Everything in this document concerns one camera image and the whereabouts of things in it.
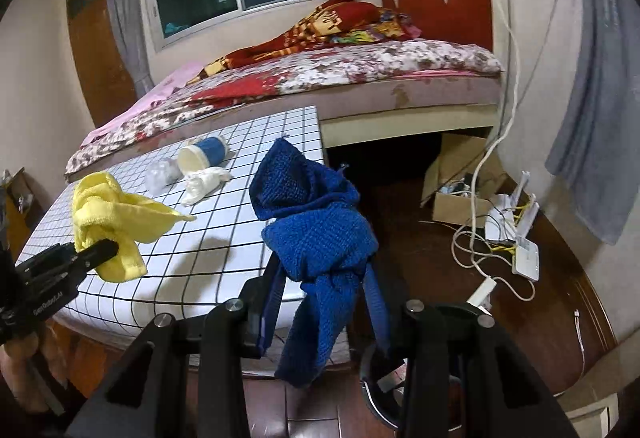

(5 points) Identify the black trash bin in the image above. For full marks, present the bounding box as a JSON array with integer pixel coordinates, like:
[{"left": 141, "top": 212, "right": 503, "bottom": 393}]
[{"left": 359, "top": 343, "right": 416, "bottom": 434}]

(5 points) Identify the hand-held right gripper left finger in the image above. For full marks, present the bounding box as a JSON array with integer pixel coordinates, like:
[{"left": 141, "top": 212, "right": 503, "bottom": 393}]
[{"left": 65, "top": 263, "right": 288, "bottom": 438}]

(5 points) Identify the bed with floral bedding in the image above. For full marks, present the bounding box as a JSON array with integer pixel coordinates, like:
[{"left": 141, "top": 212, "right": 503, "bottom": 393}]
[{"left": 65, "top": 39, "right": 505, "bottom": 179}]

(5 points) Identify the cardboard box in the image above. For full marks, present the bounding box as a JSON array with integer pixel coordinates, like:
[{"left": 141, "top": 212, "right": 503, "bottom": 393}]
[{"left": 420, "top": 134, "right": 506, "bottom": 225}]

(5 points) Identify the brown wooden door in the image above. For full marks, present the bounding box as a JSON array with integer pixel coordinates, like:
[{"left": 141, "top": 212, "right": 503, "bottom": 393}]
[{"left": 66, "top": 0, "right": 138, "bottom": 131}]

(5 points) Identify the blue knitted cloth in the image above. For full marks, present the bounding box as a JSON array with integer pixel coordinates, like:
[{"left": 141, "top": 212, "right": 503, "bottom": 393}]
[{"left": 248, "top": 137, "right": 379, "bottom": 389}]

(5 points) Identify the clear plastic cup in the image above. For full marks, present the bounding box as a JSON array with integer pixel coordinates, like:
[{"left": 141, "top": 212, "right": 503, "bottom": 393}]
[{"left": 144, "top": 158, "right": 183, "bottom": 196}]

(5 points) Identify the white router with antennas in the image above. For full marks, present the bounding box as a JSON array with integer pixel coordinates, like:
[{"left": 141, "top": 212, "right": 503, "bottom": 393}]
[{"left": 484, "top": 170, "right": 537, "bottom": 243}]

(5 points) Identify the tied grey curtain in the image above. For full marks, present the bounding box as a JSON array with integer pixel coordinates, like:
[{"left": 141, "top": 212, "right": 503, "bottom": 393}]
[{"left": 545, "top": 0, "right": 640, "bottom": 246}]

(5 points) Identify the yellow cloth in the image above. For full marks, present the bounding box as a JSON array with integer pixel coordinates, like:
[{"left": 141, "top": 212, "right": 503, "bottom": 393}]
[{"left": 71, "top": 171, "right": 197, "bottom": 283}]

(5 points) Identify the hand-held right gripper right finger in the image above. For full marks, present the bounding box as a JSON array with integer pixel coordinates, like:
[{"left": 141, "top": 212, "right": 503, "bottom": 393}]
[{"left": 362, "top": 263, "right": 581, "bottom": 438}]

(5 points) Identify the blue paper cup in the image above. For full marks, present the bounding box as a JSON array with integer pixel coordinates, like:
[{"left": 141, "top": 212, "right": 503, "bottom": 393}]
[{"left": 177, "top": 135, "right": 230, "bottom": 175}]

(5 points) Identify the pink bed sheet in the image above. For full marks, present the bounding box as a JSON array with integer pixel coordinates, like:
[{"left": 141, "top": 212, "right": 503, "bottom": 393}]
[{"left": 82, "top": 62, "right": 203, "bottom": 149}]

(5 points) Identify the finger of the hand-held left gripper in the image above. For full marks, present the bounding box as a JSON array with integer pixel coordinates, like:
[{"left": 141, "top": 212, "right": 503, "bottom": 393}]
[{"left": 62, "top": 238, "right": 121, "bottom": 276}]

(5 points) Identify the red printed blanket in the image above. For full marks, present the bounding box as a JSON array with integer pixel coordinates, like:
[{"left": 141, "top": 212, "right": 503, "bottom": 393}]
[{"left": 187, "top": 0, "right": 423, "bottom": 86}]

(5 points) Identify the white modem box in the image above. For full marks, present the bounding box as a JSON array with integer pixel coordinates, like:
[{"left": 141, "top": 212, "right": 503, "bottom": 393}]
[{"left": 511, "top": 238, "right": 542, "bottom": 282}]

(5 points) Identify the thin white charging cable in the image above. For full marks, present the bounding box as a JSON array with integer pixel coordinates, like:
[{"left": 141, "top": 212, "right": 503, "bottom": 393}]
[{"left": 574, "top": 310, "right": 588, "bottom": 376}]

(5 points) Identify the white power adapter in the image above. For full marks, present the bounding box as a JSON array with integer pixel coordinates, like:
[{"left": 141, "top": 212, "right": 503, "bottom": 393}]
[{"left": 466, "top": 279, "right": 497, "bottom": 309}]

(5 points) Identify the thick white cable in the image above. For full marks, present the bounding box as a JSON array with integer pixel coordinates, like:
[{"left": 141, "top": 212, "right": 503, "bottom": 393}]
[{"left": 450, "top": 0, "right": 536, "bottom": 303}]

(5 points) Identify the white sock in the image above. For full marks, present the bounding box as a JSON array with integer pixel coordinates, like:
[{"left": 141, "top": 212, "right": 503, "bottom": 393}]
[{"left": 180, "top": 167, "right": 233, "bottom": 207}]

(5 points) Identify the person's left hand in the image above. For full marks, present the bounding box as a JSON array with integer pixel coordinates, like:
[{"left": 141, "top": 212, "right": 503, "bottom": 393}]
[{"left": 0, "top": 332, "right": 68, "bottom": 399}]

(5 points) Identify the white grid tablecloth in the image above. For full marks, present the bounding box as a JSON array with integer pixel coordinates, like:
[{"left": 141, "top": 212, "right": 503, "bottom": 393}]
[{"left": 15, "top": 106, "right": 351, "bottom": 369}]

